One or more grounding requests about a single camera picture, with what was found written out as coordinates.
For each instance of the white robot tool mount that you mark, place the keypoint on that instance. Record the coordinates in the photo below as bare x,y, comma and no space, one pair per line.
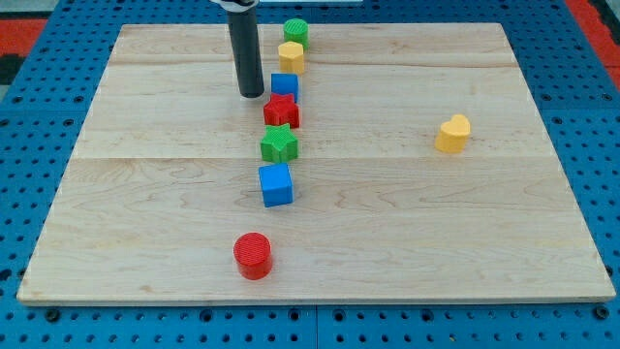
236,5

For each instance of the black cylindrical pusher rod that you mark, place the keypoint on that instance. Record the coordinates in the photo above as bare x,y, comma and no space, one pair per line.
243,29

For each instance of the blue triangle block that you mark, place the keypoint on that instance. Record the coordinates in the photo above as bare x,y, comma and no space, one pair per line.
284,84

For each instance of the yellow heart block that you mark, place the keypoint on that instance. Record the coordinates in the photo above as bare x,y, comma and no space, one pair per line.
453,134

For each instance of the green cylinder block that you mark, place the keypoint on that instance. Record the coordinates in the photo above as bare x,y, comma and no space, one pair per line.
296,30

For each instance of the yellow pentagon block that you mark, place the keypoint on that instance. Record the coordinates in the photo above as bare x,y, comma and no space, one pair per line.
291,58

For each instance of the red star block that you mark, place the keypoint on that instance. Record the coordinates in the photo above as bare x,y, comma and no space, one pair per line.
282,109

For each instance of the green star block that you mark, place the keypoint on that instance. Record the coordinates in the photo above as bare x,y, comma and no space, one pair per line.
279,144

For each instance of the blue cube block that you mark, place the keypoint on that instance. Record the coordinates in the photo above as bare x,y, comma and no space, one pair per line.
276,184

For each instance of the light wooden board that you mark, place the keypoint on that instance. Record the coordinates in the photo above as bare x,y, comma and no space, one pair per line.
164,179

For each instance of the red cylinder block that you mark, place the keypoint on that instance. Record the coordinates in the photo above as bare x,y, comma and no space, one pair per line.
252,254

